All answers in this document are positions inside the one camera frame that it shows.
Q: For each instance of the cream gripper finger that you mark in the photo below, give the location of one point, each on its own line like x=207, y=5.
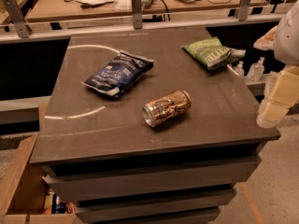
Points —
x=281, y=92
x=266, y=42

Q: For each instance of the green jalapeno chip bag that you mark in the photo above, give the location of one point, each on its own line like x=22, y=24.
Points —
x=212, y=54

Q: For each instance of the orange soda can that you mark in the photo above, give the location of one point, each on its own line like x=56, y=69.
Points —
x=167, y=107

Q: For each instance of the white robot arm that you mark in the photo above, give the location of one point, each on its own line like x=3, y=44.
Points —
x=286, y=46

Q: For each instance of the blue salt vinegar chip bag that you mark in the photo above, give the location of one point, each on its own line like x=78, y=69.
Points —
x=119, y=74

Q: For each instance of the clear sanitizer bottle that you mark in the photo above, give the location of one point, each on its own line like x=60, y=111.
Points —
x=256, y=70

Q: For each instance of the small clear bottle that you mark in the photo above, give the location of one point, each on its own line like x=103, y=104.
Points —
x=239, y=69

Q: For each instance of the grey drawer cabinet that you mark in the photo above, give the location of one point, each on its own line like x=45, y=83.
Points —
x=99, y=153

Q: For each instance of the wooden desk with clutter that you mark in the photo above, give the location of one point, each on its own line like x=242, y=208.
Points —
x=59, y=10

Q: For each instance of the cardboard box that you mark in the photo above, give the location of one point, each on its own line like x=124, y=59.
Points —
x=22, y=191

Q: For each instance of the metal rail frame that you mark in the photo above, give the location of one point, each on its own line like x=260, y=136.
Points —
x=15, y=26

